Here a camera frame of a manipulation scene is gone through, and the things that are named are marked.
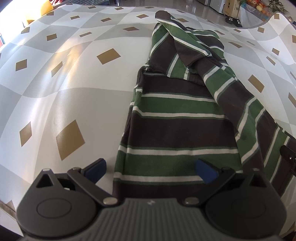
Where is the green brown striped shirt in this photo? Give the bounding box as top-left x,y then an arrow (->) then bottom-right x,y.
113,11 -> 295,198

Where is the checkered diamond pattern tablecloth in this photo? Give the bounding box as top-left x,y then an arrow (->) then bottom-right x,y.
0,4 -> 296,241

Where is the black slippers pair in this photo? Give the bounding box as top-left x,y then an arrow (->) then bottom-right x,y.
225,16 -> 242,28

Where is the white cloth covered counter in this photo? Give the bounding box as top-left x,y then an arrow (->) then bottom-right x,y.
238,4 -> 269,28

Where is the green potted plant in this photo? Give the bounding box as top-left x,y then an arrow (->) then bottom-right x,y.
268,0 -> 288,14

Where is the fruit pile on counter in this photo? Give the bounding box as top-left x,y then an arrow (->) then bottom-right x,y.
246,0 -> 270,16

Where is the brown cardboard box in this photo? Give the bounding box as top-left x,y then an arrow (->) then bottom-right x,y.
222,0 -> 240,18

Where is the white refrigerator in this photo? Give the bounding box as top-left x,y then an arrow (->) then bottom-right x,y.
204,0 -> 226,13

